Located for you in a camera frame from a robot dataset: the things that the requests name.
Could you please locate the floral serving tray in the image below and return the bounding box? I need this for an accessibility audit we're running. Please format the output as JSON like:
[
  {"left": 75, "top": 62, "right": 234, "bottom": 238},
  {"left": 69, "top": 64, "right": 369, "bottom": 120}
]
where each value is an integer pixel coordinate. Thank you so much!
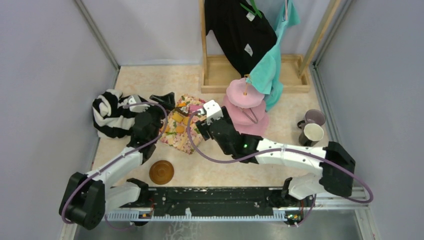
[{"left": 160, "top": 94, "right": 206, "bottom": 155}]

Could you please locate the chocolate cake slice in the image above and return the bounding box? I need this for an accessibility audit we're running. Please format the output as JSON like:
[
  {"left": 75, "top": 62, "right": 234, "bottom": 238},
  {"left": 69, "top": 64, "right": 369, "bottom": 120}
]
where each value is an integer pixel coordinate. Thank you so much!
[{"left": 175, "top": 105, "right": 190, "bottom": 117}]

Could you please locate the grey mug with white interior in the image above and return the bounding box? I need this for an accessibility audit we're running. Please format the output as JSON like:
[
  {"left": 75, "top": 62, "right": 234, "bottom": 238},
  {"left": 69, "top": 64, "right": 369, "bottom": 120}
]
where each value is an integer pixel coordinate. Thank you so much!
[{"left": 298, "top": 123, "right": 325, "bottom": 147}]

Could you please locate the brown wooden coaster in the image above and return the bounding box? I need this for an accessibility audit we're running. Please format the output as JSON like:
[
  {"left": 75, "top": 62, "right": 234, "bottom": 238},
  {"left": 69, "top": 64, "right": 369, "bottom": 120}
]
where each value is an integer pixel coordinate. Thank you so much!
[{"left": 149, "top": 160, "right": 175, "bottom": 185}]

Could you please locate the purple mug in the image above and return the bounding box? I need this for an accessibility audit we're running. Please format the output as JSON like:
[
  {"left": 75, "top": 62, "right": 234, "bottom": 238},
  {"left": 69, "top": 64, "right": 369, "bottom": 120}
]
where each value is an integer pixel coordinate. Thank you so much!
[{"left": 297, "top": 109, "right": 327, "bottom": 129}]

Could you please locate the round smooth biscuit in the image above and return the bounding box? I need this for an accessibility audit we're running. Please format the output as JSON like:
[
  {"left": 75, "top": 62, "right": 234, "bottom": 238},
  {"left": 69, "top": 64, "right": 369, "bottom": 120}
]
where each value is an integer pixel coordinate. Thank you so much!
[{"left": 175, "top": 125, "right": 186, "bottom": 134}]

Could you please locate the rectangular yellow biscuit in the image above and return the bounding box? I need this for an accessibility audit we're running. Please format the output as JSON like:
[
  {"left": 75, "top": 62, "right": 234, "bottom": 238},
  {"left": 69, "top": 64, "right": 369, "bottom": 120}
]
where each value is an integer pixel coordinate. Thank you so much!
[{"left": 171, "top": 112, "right": 185, "bottom": 123}]

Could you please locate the round ridged biscuit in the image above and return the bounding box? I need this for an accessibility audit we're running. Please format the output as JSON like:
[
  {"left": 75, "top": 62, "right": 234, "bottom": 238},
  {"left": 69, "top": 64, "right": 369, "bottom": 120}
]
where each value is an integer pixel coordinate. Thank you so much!
[{"left": 182, "top": 116, "right": 189, "bottom": 126}]

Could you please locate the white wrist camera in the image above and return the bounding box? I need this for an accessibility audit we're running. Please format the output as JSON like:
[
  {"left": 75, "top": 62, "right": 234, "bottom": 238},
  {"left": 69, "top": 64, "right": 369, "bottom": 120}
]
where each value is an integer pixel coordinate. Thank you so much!
[
  {"left": 203, "top": 100, "right": 224, "bottom": 124},
  {"left": 127, "top": 94, "right": 142, "bottom": 107}
]

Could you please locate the pink three-tier cake stand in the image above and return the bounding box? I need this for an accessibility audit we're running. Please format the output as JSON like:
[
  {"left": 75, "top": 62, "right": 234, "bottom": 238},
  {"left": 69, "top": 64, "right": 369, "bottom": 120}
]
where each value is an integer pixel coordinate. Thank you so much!
[{"left": 222, "top": 78, "right": 269, "bottom": 136}]

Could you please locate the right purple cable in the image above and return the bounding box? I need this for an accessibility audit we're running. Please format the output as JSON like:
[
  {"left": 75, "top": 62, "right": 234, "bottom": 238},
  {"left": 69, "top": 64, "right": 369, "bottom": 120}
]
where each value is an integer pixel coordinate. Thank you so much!
[{"left": 186, "top": 110, "right": 375, "bottom": 228}]

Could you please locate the flower shaped biscuit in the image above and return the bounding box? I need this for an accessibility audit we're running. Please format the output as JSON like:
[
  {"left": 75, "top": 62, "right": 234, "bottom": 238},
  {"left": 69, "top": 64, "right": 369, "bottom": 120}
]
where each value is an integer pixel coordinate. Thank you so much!
[{"left": 161, "top": 125, "right": 170, "bottom": 133}]

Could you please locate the teal t-shirt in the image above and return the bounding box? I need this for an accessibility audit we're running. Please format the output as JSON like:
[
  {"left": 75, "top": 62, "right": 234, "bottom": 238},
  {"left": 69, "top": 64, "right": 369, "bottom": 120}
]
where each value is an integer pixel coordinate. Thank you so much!
[{"left": 246, "top": 0, "right": 300, "bottom": 112}]

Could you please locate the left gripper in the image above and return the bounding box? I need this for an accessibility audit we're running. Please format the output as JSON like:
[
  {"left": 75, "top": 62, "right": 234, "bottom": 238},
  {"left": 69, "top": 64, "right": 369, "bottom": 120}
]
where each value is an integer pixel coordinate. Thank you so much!
[{"left": 135, "top": 92, "right": 175, "bottom": 142}]

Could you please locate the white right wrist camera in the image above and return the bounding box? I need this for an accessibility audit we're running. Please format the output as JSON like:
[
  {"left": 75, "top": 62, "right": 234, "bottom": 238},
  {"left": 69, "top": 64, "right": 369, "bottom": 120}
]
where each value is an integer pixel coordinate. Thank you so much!
[{"left": 203, "top": 100, "right": 224, "bottom": 124}]

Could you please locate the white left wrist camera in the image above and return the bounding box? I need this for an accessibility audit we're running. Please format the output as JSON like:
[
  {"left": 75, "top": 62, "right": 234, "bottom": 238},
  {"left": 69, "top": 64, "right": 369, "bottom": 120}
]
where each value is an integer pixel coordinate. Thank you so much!
[{"left": 127, "top": 94, "right": 142, "bottom": 107}]

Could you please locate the green clothes hanger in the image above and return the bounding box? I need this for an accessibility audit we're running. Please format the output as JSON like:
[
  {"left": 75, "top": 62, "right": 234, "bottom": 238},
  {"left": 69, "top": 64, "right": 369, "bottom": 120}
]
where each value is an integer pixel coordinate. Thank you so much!
[{"left": 239, "top": 0, "right": 263, "bottom": 19}]

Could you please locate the pink clothes hanger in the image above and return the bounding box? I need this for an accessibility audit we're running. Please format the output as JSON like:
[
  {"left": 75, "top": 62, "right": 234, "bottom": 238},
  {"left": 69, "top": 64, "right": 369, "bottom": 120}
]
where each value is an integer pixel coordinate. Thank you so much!
[{"left": 283, "top": 0, "right": 289, "bottom": 22}]

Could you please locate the black and white striped cloth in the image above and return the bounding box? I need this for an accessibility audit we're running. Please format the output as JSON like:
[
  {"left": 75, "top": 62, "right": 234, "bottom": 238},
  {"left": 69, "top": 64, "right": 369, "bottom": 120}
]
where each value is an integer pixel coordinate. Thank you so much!
[{"left": 92, "top": 89, "right": 150, "bottom": 139}]

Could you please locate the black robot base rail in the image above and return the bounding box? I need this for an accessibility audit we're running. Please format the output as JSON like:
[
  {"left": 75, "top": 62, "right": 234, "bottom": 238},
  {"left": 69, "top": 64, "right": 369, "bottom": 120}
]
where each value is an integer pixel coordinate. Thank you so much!
[{"left": 107, "top": 187, "right": 314, "bottom": 225}]

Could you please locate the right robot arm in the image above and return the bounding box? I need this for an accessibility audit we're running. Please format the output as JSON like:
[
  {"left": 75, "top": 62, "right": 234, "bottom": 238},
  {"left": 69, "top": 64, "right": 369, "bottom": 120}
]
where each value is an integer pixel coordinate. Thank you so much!
[{"left": 195, "top": 103, "right": 356, "bottom": 206}]

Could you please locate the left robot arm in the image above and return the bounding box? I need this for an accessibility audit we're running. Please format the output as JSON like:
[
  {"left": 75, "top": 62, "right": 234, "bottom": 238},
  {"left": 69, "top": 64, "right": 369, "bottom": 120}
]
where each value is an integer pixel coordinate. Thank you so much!
[{"left": 58, "top": 89, "right": 176, "bottom": 230}]

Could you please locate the black t-shirt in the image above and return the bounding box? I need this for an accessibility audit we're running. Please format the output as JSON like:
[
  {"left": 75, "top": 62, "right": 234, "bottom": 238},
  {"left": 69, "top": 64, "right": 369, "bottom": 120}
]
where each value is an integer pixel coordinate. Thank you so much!
[{"left": 204, "top": 0, "right": 277, "bottom": 76}]

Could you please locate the pink cake slice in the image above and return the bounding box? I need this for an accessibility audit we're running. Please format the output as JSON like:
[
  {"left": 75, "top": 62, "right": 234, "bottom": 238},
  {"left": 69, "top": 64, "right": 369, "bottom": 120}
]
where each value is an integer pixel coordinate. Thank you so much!
[{"left": 189, "top": 105, "right": 203, "bottom": 114}]

